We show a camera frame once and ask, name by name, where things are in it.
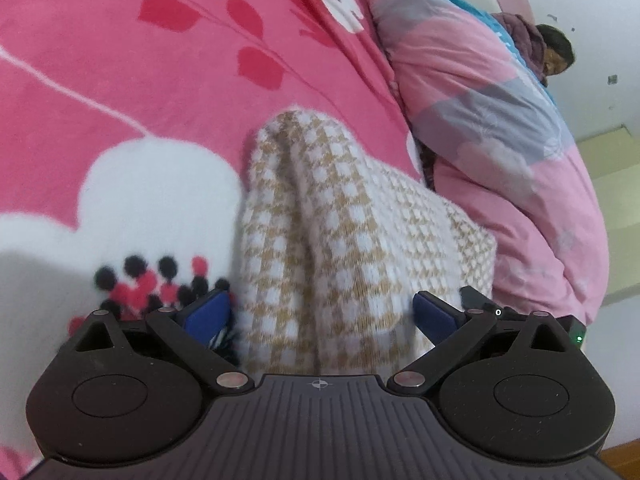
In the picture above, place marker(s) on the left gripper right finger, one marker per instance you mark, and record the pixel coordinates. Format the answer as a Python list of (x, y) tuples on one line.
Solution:
[(456, 335)]

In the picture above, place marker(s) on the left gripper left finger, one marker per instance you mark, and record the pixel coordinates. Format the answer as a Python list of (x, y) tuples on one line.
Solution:
[(191, 334)]

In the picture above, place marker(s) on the beige white houndstooth sweater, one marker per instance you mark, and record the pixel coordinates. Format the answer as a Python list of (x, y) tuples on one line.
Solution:
[(334, 246)]

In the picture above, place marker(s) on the pink grey quilt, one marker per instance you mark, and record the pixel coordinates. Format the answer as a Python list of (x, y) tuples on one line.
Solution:
[(510, 162)]

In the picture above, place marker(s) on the pink floral bed blanket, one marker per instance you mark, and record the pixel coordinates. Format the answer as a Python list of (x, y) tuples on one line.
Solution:
[(126, 130)]

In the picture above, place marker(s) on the person in purple jacket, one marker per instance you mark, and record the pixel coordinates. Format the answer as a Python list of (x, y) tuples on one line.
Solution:
[(545, 49)]

